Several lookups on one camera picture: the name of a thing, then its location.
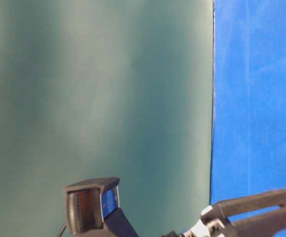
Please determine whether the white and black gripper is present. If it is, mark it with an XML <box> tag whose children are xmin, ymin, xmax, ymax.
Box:
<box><xmin>162</xmin><ymin>188</ymin><xmax>286</xmax><ymax>237</ymax></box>

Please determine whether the blue table cloth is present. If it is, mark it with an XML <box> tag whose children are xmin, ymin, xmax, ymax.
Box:
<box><xmin>208</xmin><ymin>0</ymin><xmax>286</xmax><ymax>237</ymax></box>

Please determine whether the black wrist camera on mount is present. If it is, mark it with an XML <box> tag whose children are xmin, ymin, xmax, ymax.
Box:
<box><xmin>64</xmin><ymin>177</ymin><xmax>138</xmax><ymax>237</ymax></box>

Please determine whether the thin black cable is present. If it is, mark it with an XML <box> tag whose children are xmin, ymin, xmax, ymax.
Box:
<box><xmin>57</xmin><ymin>222</ymin><xmax>68</xmax><ymax>237</ymax></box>

